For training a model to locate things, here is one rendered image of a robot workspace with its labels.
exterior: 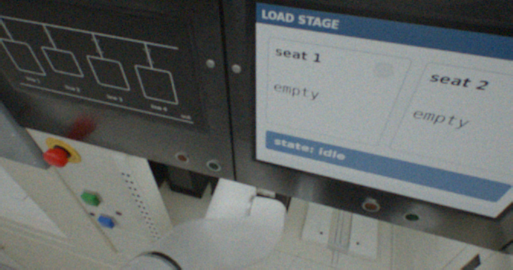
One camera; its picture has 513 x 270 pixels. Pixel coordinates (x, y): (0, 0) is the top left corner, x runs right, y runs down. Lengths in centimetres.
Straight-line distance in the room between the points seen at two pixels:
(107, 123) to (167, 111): 12
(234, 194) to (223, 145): 22
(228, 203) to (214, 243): 14
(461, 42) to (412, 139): 11
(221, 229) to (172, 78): 25
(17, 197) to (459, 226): 126
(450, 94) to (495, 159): 9
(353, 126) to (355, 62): 8
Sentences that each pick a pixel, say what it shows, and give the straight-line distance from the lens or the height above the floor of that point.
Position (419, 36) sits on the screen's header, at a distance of 29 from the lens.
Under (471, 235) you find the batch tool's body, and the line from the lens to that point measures 50.
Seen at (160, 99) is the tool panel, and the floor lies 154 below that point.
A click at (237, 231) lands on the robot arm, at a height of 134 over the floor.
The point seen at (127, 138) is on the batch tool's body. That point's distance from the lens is 52.
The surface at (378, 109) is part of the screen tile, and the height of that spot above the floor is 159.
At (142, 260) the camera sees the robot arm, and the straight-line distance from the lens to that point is 42.
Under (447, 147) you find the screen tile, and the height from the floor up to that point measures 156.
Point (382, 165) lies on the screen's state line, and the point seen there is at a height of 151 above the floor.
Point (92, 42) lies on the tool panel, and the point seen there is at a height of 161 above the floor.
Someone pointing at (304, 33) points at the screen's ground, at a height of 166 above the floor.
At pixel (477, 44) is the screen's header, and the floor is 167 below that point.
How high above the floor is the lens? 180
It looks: 46 degrees down
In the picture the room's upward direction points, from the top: straight up
